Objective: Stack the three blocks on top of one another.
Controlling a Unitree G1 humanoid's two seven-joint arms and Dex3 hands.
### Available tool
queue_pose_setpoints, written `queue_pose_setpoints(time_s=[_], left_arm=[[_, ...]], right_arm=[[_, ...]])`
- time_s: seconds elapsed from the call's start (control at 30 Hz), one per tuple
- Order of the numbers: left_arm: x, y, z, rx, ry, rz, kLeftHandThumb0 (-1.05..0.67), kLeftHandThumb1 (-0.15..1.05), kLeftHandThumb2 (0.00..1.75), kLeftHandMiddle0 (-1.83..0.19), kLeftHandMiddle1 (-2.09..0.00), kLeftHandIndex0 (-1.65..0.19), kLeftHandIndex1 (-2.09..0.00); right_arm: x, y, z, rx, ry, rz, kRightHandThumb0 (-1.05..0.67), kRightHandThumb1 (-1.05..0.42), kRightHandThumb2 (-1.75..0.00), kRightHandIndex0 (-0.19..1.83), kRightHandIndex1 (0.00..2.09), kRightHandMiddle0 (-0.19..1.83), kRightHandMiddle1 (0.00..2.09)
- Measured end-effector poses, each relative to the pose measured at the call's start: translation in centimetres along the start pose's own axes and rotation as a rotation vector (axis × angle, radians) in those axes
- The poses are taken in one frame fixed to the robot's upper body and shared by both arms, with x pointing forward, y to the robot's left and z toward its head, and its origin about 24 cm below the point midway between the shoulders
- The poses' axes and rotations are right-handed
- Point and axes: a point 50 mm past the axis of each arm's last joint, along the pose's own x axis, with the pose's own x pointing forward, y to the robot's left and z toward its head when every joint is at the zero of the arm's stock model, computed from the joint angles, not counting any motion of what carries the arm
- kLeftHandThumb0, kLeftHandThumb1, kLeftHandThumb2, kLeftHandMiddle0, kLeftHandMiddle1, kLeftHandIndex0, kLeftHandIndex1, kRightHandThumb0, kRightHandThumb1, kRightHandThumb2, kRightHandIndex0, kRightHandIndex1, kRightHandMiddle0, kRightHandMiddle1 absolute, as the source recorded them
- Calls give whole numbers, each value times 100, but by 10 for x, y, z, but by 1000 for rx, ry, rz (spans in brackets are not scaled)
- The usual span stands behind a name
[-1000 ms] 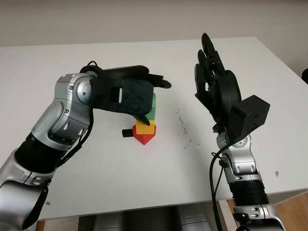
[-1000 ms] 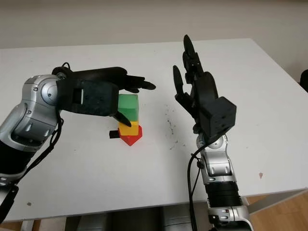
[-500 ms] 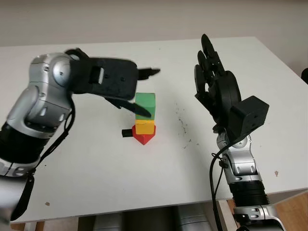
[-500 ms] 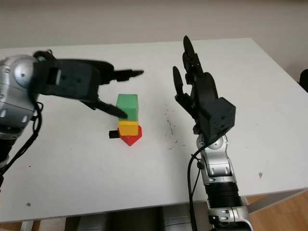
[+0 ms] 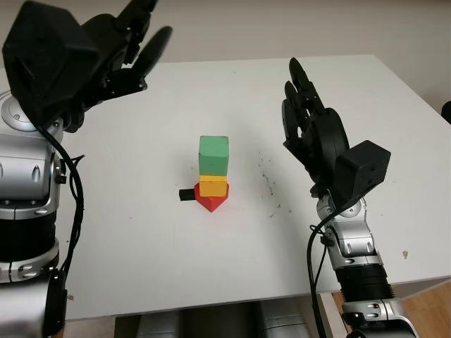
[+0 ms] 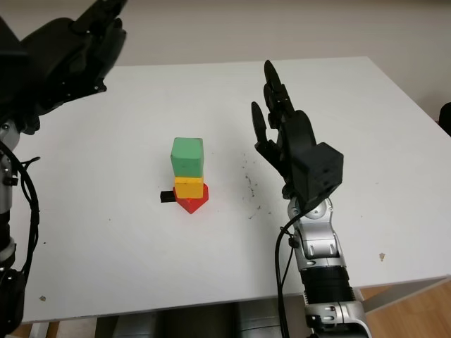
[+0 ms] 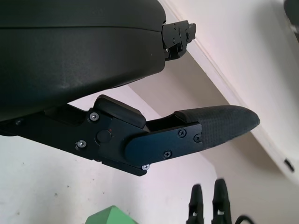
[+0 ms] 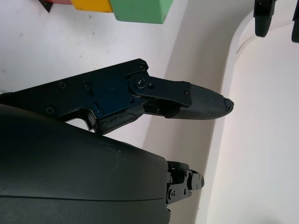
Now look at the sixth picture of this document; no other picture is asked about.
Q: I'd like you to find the white table leg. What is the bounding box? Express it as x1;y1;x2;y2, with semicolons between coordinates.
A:
352;277;451;315
30;322;50;338

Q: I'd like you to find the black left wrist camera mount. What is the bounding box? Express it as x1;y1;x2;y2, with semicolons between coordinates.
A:
0;16;31;110

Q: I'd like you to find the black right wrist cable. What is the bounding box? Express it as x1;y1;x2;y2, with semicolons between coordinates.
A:
274;209;311;338

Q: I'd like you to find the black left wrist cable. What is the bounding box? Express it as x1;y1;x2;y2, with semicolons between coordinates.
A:
0;142;42;279

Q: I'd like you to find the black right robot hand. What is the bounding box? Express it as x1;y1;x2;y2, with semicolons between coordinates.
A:
250;59;318;199

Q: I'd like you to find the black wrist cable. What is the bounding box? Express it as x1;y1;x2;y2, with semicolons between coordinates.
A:
274;209;311;338
0;142;42;279

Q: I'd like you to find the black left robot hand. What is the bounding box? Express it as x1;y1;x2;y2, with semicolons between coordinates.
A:
20;0;128;118

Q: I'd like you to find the red wooden block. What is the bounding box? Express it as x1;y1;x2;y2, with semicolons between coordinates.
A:
177;182;211;215

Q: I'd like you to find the green wooden block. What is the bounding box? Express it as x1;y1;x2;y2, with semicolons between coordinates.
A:
170;137;206;177

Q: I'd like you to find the grey left robot thigh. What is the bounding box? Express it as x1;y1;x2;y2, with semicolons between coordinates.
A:
114;313;159;338

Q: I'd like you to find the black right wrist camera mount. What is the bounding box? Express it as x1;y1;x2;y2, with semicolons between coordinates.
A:
291;142;345;211

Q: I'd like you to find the grey robot thigh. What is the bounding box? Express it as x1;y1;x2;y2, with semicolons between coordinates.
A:
237;301;283;338
114;313;159;338

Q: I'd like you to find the yellow wooden block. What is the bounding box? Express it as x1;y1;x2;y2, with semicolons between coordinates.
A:
173;175;204;199

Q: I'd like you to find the black rounded object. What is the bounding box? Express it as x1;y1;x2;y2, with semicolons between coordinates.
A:
438;105;451;137

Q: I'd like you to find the grey right robot thigh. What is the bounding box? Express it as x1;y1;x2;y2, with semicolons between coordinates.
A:
237;301;283;338

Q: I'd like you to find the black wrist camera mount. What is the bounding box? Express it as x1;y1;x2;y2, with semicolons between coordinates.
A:
0;16;31;110
291;142;345;211

